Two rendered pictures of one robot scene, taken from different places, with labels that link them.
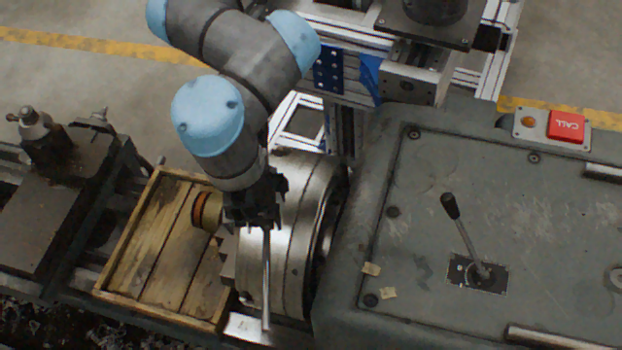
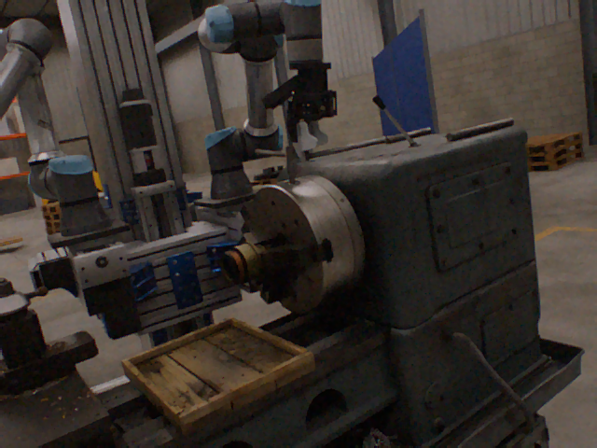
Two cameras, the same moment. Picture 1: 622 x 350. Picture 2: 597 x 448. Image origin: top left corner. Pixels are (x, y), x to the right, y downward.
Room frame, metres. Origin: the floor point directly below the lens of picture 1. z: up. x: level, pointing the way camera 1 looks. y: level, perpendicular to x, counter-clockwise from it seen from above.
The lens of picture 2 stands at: (-0.11, 1.05, 1.36)
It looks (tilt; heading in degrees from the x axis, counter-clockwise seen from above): 10 degrees down; 304
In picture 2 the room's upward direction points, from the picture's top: 10 degrees counter-clockwise
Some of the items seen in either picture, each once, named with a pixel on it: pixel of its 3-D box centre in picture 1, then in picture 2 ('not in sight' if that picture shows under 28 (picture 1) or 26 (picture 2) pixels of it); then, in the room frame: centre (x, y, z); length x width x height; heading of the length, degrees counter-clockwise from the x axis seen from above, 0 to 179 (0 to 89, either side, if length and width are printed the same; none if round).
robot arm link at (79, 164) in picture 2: not in sight; (72, 176); (1.30, 0.10, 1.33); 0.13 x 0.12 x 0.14; 172
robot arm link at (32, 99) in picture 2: not in sight; (36, 115); (1.43, 0.08, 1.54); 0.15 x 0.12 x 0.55; 172
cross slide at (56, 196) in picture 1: (53, 191); (36, 403); (0.82, 0.62, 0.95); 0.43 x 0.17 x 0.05; 157
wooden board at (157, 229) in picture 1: (185, 244); (213, 364); (0.67, 0.31, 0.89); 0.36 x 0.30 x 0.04; 157
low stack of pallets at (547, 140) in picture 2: not in sight; (543, 152); (1.00, -8.22, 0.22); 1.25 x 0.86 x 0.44; 72
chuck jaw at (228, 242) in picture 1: (237, 261); (294, 255); (0.51, 0.15, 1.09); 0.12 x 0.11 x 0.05; 157
